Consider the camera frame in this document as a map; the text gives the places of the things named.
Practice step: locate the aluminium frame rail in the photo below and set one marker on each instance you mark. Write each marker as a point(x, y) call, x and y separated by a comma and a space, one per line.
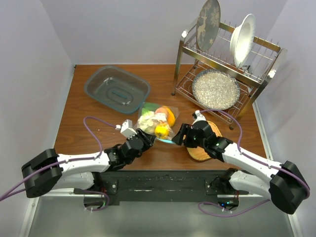
point(32, 207)

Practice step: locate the white bowl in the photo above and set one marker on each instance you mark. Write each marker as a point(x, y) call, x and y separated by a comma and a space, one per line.
point(242, 40)

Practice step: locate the yellow fake bell pepper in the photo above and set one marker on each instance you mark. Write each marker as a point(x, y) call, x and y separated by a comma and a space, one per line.
point(162, 131)

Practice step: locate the metal dish rack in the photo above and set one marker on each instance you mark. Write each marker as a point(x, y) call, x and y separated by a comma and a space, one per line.
point(261, 66)

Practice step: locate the woven bamboo tray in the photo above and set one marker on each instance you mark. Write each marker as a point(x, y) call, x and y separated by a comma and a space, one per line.
point(199, 153)

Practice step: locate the speckled blue rimmed plate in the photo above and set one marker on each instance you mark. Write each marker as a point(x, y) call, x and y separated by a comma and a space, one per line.
point(214, 89)

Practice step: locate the clear glass container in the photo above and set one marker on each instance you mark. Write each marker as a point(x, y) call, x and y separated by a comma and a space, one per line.
point(117, 89)

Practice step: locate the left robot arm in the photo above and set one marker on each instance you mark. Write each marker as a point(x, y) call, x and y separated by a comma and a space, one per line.
point(49, 170)

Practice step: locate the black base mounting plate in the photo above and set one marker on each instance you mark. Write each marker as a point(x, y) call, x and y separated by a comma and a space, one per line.
point(156, 186)

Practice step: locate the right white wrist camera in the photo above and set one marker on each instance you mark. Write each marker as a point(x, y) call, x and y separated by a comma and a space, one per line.
point(198, 116)

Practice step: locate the clear zip top bag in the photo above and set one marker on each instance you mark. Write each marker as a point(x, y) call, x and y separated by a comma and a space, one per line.
point(163, 119)

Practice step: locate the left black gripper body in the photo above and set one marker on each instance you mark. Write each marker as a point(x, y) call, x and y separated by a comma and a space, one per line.
point(145, 145)

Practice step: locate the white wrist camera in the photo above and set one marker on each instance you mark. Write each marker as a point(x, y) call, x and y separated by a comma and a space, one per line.
point(127, 129)
point(198, 116)

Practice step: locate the orange fake fruit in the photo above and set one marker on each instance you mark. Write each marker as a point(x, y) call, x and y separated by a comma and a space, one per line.
point(170, 117)

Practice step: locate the green fake vegetable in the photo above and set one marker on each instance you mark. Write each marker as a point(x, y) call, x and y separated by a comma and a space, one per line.
point(149, 107)

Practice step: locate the white fake cauliflower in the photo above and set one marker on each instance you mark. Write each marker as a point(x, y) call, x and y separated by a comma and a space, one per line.
point(148, 122)

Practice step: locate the grey reindeer plate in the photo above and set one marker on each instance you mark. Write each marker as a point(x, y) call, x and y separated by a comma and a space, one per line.
point(208, 25)

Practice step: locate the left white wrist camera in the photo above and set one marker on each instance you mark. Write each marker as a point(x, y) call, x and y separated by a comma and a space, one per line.
point(127, 129)

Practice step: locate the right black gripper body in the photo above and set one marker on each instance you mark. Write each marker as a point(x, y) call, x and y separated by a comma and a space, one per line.
point(191, 140)

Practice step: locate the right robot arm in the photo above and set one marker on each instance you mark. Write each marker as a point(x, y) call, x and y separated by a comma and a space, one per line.
point(281, 183)

